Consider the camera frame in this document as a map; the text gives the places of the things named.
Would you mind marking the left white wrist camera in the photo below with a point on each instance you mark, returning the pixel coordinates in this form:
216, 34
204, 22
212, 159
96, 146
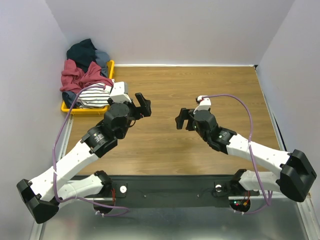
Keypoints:
119, 92

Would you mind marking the aluminium frame rail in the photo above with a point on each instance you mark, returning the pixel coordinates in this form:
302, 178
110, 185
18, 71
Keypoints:
65, 136

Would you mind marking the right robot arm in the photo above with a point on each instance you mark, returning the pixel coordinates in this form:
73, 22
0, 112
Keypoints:
289, 173

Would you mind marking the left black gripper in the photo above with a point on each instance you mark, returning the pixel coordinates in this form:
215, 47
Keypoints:
145, 109

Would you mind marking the dark navy tank top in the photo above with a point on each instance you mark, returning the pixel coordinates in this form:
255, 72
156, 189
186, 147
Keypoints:
82, 53

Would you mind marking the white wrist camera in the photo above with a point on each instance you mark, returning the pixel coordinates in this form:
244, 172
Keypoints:
119, 92
204, 103

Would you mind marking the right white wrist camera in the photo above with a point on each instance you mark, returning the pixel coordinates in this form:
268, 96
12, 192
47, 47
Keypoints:
204, 103

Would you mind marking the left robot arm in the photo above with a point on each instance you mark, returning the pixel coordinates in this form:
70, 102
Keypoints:
46, 193

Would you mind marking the yellow plastic bin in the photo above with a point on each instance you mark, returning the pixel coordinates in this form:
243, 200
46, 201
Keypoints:
91, 111

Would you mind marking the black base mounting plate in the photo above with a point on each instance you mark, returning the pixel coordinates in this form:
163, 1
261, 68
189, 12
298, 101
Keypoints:
176, 191

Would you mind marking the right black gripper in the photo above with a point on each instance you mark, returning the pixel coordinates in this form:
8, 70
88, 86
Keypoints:
188, 120

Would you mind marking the maroon tank top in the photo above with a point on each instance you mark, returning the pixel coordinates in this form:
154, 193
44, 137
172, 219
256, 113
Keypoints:
74, 79

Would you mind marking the grey blue tank top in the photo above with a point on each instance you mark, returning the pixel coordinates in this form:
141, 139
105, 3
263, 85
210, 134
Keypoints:
101, 59

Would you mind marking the black white striped tank top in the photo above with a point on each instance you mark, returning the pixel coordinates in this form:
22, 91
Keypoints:
95, 97

